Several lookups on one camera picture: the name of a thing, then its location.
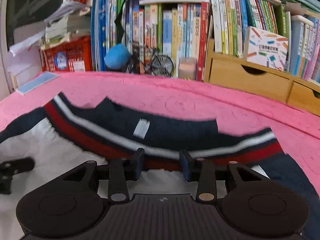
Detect row of children's storybooks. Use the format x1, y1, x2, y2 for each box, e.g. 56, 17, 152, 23
125, 1, 210, 80

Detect red plastic crate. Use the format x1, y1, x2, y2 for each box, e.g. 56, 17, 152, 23
40, 36, 93, 73

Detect stack of paper workbooks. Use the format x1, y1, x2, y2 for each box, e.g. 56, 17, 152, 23
41, 0, 92, 50

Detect row of pastel series books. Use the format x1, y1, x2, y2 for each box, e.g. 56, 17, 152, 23
287, 15, 320, 83

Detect miniature black bicycle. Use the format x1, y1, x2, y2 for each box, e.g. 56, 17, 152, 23
127, 49, 174, 77

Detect blue plush ball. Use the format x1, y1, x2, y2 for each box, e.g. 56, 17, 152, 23
104, 44, 132, 69

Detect row of tall blue books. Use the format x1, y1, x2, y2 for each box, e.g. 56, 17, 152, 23
91, 0, 125, 72

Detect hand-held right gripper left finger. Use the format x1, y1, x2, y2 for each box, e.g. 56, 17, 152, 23
60, 148, 145, 204

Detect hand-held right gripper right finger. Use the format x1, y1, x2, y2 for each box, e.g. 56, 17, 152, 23
180, 149, 269, 204

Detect wooden desk organizer with drawers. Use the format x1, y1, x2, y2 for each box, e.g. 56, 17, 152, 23
204, 39, 320, 117

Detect blue booklet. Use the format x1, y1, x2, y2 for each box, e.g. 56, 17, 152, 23
16, 72, 59, 95

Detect navy and white jacket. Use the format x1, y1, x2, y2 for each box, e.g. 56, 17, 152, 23
0, 92, 320, 240

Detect white paper sheets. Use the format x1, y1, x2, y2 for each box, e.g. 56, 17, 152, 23
9, 30, 45, 78

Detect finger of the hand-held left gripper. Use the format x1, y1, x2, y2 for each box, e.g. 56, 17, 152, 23
0, 156, 35, 195

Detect pink jar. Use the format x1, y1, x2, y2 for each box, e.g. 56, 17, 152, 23
179, 57, 198, 79

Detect row of green spine books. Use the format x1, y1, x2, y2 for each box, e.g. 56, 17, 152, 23
209, 0, 292, 57

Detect white printed cardboard box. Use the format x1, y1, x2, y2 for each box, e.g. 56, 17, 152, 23
244, 26, 289, 72

